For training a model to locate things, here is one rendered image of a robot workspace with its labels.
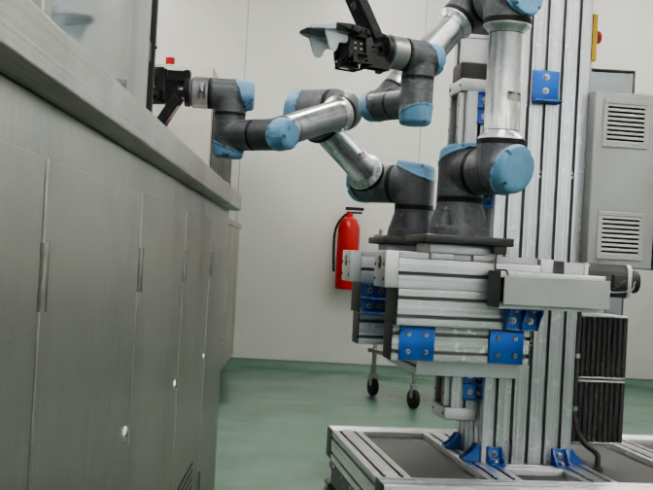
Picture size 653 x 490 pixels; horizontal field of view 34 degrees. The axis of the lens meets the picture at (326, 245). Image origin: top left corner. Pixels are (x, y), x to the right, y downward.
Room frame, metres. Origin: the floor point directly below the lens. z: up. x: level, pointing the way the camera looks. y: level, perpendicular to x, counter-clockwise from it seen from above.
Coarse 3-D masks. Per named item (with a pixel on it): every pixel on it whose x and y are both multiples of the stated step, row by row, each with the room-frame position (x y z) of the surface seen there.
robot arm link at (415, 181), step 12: (396, 168) 3.16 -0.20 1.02; (408, 168) 3.12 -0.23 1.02; (420, 168) 3.11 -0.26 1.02; (432, 168) 3.14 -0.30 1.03; (396, 180) 3.14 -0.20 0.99; (408, 180) 3.12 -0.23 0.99; (420, 180) 3.11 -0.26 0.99; (432, 180) 3.13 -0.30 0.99; (396, 192) 3.14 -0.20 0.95; (408, 192) 3.12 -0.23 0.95; (420, 192) 3.11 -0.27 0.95; (432, 192) 3.14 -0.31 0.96; (420, 204) 3.11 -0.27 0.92; (432, 204) 3.15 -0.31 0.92
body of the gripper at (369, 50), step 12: (348, 36) 2.29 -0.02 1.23; (360, 36) 2.28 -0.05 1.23; (384, 36) 2.35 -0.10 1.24; (348, 48) 2.28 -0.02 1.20; (360, 48) 2.30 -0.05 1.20; (372, 48) 2.33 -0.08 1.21; (384, 48) 2.35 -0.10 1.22; (336, 60) 2.32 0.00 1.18; (348, 60) 2.29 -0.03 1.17; (360, 60) 2.28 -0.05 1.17; (372, 60) 2.30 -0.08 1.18; (384, 60) 2.34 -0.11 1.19
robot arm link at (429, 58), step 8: (408, 40) 2.37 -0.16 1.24; (416, 40) 2.39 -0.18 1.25; (416, 48) 2.37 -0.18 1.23; (424, 48) 2.38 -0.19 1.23; (432, 48) 2.40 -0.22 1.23; (440, 48) 2.42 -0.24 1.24; (416, 56) 2.37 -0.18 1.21; (424, 56) 2.38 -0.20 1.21; (432, 56) 2.40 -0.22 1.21; (440, 56) 2.41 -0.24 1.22; (408, 64) 2.37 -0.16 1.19; (416, 64) 2.38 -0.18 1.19; (424, 64) 2.39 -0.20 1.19; (432, 64) 2.40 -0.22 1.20; (440, 64) 2.41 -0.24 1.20; (408, 72) 2.39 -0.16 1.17; (416, 72) 2.38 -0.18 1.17; (424, 72) 2.39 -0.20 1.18; (432, 72) 2.40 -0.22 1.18; (440, 72) 2.43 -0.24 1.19
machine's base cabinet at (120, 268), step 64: (0, 128) 0.72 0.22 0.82; (64, 128) 0.90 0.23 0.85; (0, 192) 0.72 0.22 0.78; (64, 192) 0.91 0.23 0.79; (128, 192) 1.23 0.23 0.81; (192, 192) 1.93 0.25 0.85; (0, 256) 0.73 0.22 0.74; (64, 256) 0.92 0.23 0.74; (128, 256) 1.25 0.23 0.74; (192, 256) 1.96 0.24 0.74; (0, 320) 0.74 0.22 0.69; (64, 320) 0.93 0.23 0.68; (128, 320) 1.28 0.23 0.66; (192, 320) 2.02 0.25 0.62; (0, 384) 0.74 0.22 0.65; (64, 384) 0.95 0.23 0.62; (128, 384) 1.30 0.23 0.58; (192, 384) 2.09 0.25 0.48; (0, 448) 0.75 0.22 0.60; (64, 448) 0.96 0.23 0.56; (128, 448) 1.34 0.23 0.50; (192, 448) 2.17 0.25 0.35
